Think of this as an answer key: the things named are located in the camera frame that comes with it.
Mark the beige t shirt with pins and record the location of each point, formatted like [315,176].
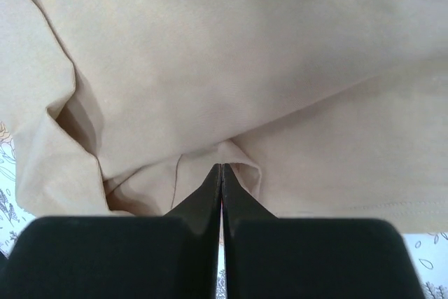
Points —
[322,107]

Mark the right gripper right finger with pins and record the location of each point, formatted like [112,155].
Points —
[271,257]

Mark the floral table mat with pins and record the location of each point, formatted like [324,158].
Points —
[428,251]

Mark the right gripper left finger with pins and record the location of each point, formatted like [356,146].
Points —
[170,256]

